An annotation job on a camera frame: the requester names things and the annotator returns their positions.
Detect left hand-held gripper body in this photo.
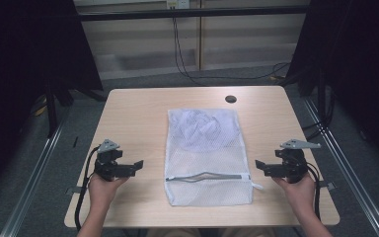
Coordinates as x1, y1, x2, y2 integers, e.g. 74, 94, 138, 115
94, 138, 124, 182

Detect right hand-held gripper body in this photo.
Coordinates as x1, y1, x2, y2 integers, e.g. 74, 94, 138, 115
274, 138, 322, 185

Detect white mesh laundry bag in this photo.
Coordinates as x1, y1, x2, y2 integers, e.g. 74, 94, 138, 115
163, 108, 265, 208

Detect person's left hand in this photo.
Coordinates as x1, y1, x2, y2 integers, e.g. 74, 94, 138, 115
88, 173, 130, 211

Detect person's right hand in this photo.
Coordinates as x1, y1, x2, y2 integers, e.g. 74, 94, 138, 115
270, 172, 317, 215

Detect pale garment inside bag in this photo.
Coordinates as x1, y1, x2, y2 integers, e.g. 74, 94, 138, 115
169, 109, 242, 153

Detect black metal stand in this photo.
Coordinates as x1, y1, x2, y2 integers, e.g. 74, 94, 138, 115
44, 80, 60, 138

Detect black curtain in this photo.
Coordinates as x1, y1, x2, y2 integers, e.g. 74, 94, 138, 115
0, 0, 105, 201
284, 0, 379, 174

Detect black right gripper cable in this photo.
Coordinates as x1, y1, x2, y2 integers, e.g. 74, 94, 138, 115
305, 160, 322, 222

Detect black floor cables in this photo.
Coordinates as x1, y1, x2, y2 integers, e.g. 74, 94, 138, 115
301, 88, 336, 142

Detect grey table edge bracket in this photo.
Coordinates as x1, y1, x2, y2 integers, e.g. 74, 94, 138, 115
66, 186, 86, 196
319, 181, 338, 192

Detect aluminium floor rail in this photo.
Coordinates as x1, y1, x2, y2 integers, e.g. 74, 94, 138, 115
0, 108, 70, 237
302, 98, 379, 237

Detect black wall cables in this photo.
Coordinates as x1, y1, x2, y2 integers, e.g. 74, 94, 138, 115
172, 16, 291, 87

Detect black horizontal frame bar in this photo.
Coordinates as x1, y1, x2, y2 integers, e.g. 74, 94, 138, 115
78, 5, 311, 23

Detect white wall power outlet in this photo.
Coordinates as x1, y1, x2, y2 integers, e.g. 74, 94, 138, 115
166, 0, 190, 10

